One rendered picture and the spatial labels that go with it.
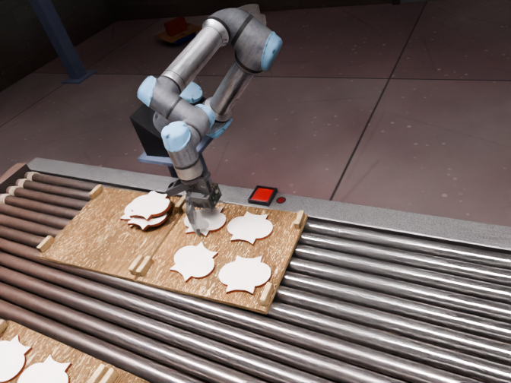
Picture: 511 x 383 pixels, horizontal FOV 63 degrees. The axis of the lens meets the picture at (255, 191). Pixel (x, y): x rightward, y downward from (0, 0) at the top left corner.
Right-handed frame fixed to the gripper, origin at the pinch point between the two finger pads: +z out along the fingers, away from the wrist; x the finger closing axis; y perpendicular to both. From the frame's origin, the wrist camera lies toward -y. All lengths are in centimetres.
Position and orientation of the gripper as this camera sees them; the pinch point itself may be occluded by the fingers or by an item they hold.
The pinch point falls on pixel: (204, 220)
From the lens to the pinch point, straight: 133.7
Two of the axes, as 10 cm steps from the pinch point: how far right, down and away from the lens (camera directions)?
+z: 2.1, 7.3, 6.5
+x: 3.6, -6.7, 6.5
